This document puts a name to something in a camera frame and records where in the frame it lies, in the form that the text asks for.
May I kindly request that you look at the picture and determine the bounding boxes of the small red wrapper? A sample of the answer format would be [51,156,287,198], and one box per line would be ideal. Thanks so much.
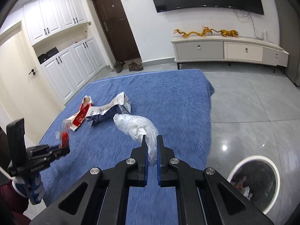
[56,119,70,149]

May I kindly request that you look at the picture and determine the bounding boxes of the red white snack bag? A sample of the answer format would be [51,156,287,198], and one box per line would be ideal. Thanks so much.
[67,95,93,131]

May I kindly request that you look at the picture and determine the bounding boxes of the white plastic bag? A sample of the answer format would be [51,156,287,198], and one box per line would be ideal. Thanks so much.
[113,114,159,167]

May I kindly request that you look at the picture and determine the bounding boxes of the white blue paper package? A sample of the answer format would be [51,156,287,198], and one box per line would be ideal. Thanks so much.
[85,92,131,126]

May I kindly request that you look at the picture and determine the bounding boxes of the maroon sleeve left forearm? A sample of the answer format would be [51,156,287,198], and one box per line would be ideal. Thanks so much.
[1,180,31,224]

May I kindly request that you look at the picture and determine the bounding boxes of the white round trash bin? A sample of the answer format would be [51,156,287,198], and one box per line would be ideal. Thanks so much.
[227,155,280,214]

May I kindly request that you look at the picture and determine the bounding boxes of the blue gloved left hand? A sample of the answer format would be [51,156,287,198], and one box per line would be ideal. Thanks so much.
[12,172,45,205]

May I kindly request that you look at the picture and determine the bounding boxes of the cream interior door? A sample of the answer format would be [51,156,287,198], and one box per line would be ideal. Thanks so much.
[1,27,61,145]

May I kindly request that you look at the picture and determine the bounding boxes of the blue carpet rug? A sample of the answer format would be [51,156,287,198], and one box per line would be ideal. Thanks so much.
[41,69,214,224]

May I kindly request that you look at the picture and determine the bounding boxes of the white shoe cabinet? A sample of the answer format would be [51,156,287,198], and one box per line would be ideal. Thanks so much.
[23,0,106,104]

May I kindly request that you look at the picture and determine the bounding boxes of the black box on shelf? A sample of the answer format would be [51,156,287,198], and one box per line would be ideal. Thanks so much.
[38,47,59,64]

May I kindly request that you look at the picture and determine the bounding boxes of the left brown shoe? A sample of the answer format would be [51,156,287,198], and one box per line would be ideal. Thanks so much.
[114,61,126,73]

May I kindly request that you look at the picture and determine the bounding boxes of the brown shoe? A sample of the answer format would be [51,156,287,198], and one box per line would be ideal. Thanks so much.
[114,61,126,73]
[128,61,143,72]

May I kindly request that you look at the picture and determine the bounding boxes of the right brown shoe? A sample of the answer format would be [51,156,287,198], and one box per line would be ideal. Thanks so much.
[128,61,143,72]

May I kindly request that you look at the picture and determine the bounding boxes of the white grey TV cabinet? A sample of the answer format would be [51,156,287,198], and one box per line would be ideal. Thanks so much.
[171,36,289,68]

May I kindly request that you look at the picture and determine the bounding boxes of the golden dragon ornament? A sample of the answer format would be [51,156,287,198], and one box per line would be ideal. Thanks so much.
[173,26,213,38]

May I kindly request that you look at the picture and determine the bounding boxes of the golden tiger ornament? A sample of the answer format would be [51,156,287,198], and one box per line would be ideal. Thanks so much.
[219,29,239,38]

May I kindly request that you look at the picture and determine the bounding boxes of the dark brown entrance door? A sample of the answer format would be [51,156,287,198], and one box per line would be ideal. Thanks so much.
[92,0,140,61]

